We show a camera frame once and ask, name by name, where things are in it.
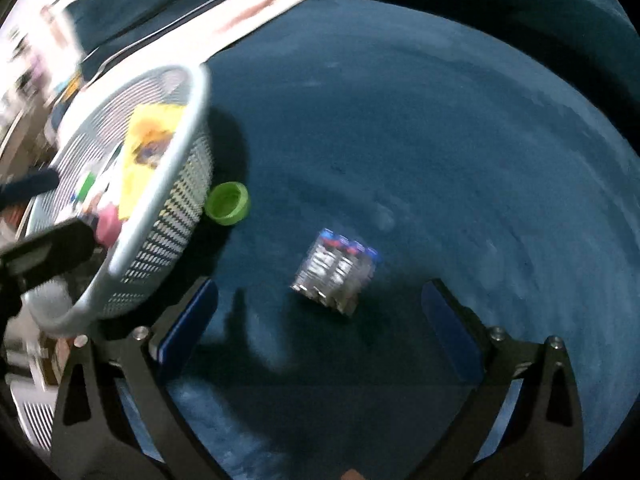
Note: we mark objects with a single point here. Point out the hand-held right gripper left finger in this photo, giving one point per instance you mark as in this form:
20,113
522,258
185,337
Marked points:
187,330

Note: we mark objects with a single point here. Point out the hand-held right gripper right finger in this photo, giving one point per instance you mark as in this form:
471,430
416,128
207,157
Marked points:
452,335

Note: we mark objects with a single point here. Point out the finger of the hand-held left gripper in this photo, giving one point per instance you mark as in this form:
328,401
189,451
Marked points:
50,252
30,185

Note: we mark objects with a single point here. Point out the green bottle cap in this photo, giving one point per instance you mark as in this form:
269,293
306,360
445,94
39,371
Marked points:
229,203
87,185

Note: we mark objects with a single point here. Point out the pink bottle cap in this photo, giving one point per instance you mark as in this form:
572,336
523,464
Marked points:
107,227

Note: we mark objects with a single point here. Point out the light blue plastic basket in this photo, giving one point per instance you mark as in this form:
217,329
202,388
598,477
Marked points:
165,210

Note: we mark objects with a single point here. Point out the yellow snack packet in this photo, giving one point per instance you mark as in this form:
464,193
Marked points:
147,142

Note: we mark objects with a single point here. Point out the pack of small bottles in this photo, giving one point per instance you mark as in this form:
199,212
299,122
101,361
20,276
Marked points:
337,272

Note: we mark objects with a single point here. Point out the white ribbed crate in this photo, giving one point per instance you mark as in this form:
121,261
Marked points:
35,415

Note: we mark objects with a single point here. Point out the dark blue pillow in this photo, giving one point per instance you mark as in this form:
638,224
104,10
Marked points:
125,15

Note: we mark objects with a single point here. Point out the pink blanket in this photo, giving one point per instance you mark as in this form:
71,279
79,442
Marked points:
260,5

